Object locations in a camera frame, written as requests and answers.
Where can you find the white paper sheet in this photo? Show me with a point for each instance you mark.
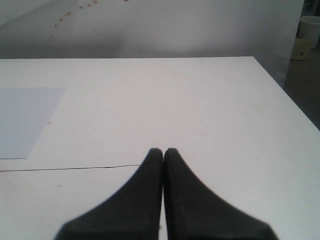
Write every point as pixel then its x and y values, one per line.
pixel 24 111

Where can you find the white bucket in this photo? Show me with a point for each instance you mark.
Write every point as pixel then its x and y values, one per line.
pixel 309 28

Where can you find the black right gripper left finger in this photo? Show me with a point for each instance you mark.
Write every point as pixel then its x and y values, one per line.
pixel 131 213

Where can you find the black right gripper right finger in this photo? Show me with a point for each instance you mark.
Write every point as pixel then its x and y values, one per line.
pixel 194 212

